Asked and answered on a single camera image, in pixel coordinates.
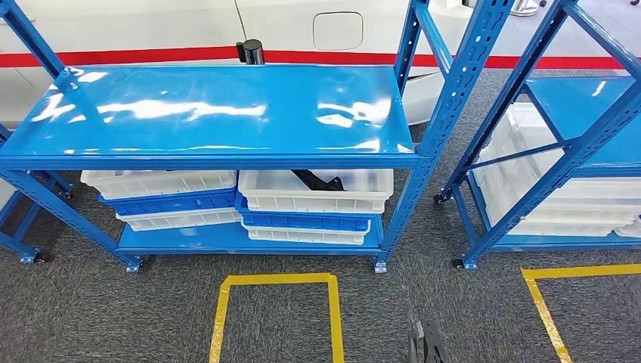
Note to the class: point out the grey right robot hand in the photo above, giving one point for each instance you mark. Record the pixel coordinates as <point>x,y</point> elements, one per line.
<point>425,345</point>

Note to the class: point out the black curved part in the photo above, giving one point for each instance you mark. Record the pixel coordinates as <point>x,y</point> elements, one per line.
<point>315,181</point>

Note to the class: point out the blue plastic crate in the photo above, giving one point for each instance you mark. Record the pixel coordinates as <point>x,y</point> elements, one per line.
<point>170,203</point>
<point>300,220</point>

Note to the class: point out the yellow floor tape square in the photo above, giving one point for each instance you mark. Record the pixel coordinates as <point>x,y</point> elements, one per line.
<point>220,320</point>

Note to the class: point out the red barrier belt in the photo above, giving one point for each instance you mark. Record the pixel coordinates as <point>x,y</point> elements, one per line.
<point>125,56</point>
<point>350,57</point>

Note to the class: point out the chrome chair base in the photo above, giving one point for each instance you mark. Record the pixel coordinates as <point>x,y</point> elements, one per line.
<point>526,7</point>

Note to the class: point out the white car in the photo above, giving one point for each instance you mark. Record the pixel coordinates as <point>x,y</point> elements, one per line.
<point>125,25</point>

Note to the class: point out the black stanchion post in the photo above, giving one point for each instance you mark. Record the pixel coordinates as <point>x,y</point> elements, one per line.
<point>250,51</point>

